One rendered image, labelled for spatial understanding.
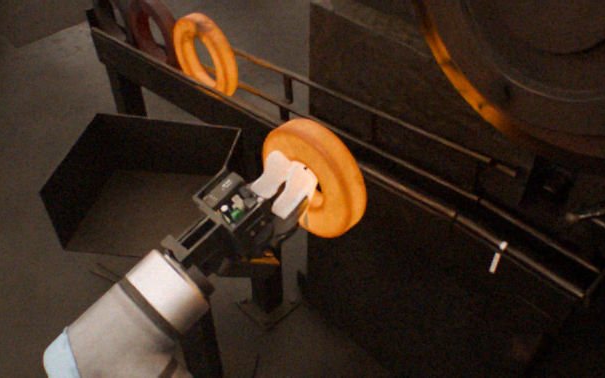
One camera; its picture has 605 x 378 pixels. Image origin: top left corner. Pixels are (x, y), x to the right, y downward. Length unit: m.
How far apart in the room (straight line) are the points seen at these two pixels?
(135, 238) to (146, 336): 0.40
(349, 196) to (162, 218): 0.44
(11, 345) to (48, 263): 0.27
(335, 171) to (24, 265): 1.34
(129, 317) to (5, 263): 1.30
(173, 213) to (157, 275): 0.41
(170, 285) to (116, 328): 0.07
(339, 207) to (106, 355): 0.30
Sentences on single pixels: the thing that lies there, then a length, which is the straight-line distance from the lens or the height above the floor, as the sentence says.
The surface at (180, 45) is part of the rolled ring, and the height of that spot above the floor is 0.69.
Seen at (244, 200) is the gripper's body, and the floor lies 0.88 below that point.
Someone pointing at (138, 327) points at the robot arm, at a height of 0.82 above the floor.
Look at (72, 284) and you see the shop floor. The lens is 1.78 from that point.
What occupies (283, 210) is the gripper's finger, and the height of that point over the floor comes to 0.83.
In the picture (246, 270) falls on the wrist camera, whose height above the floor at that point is 0.78.
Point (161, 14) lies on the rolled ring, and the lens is 1.33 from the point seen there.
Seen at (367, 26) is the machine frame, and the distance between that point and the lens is 0.97.
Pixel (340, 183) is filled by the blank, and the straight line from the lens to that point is 0.67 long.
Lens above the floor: 1.33
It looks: 44 degrees down
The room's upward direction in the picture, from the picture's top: straight up
